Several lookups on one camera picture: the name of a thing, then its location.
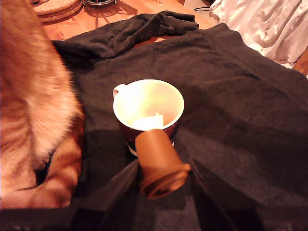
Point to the dark red space print mug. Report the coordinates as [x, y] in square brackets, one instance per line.
[149, 96]

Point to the ginger cat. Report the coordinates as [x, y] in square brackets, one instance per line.
[36, 96]

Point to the white crumpled cloth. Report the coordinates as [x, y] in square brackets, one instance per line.
[264, 24]

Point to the dark grey knitted cloth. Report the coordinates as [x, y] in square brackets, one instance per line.
[240, 120]

